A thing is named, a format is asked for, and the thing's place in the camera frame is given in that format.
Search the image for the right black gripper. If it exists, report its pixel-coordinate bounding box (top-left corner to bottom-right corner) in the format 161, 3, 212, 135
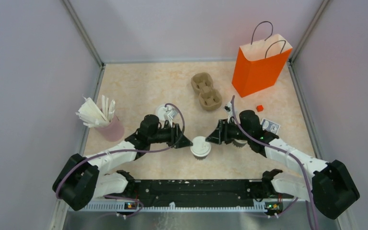
207, 118, 251, 145

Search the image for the white paper napkins bundle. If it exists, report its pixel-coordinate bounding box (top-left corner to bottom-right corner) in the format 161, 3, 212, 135
75, 95, 115, 128

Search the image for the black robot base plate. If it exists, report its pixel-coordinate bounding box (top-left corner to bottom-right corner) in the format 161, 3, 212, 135
110, 179, 292, 208

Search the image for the orange paper bag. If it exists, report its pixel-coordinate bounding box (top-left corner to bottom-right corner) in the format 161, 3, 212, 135
232, 21, 293, 98

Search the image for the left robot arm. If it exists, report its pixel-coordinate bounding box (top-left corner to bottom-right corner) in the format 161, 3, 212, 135
52, 115, 193, 211

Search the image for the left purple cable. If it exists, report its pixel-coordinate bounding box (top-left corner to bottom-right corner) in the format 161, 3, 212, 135
54, 103, 185, 219

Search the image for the small orange cube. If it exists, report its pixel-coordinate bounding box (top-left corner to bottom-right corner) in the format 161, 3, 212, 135
256, 105, 264, 112

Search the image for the white plastic cup lid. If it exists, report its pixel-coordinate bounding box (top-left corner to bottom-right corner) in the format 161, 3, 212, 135
190, 136, 212, 152

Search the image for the blue playing card box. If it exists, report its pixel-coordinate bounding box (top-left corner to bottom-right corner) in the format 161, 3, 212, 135
261, 118, 281, 134

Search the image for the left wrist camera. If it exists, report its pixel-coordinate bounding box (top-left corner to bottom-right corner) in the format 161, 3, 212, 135
162, 105, 178, 126

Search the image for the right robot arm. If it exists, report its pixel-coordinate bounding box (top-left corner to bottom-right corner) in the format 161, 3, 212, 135
206, 110, 360, 219

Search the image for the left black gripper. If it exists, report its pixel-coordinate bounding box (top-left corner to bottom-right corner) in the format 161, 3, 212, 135
149, 122, 193, 149

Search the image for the cardboard cup carrier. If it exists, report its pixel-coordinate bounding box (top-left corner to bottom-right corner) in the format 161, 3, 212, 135
191, 72, 222, 112

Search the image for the pink holder cup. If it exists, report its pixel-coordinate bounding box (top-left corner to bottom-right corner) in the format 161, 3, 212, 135
95, 115, 125, 142

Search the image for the black paper coffee cup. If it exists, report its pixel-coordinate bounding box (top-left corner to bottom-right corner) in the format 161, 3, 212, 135
190, 149, 210, 161

